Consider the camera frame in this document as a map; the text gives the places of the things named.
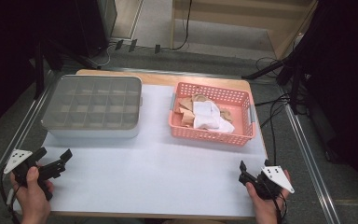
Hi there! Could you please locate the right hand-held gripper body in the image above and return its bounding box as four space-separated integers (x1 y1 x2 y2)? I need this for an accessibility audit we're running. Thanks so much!
238 165 296 201

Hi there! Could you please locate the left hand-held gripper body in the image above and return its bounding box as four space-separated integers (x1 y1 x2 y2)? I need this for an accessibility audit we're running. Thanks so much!
3 149 67 202

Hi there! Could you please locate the white compartment storage box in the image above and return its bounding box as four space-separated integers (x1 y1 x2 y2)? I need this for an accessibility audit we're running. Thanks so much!
41 74 144 140

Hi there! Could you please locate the pink plastic basket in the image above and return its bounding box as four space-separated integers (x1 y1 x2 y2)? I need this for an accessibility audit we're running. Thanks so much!
168 81 257 147

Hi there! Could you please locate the grey translucent box lid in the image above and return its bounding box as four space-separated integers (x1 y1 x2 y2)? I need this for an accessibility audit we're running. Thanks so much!
41 74 144 131

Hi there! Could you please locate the white sock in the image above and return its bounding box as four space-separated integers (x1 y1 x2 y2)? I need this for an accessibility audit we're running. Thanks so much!
193 101 236 134

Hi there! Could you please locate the person's right hand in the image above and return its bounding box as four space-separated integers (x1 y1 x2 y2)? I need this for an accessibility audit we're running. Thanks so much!
245 185 289 224

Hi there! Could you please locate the person's left hand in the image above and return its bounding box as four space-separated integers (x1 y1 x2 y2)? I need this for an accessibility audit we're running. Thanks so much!
10 166 55 224

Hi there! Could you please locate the black metal stand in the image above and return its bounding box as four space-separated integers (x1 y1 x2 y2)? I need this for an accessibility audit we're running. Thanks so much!
241 55 309 115

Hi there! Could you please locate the black curtain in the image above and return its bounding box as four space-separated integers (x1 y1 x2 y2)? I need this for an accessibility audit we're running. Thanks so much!
0 0 77 139
292 0 358 203

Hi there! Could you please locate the white table mat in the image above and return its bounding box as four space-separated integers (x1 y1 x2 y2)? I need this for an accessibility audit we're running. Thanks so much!
12 83 269 217

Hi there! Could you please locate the dark cabinet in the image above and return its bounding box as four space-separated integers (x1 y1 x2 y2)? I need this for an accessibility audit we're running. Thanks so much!
74 0 118 59

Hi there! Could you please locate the wooden shelf unit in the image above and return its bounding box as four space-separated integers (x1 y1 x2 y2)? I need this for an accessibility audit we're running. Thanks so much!
171 0 320 60

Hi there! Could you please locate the black floor cable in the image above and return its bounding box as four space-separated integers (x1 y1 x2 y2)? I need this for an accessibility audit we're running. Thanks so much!
259 92 293 167

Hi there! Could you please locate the aluminium frame rail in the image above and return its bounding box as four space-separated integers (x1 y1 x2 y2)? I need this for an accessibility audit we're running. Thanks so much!
0 70 60 216
276 83 343 224

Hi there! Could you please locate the right hand-held gripper cable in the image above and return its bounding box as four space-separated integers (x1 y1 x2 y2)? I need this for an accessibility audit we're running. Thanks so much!
268 183 288 224

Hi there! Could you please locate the white floor cable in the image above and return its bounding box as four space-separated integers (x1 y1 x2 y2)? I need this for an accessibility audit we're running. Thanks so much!
101 45 113 68

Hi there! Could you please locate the black hanging cable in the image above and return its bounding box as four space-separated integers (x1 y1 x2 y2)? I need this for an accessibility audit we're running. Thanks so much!
172 0 194 51

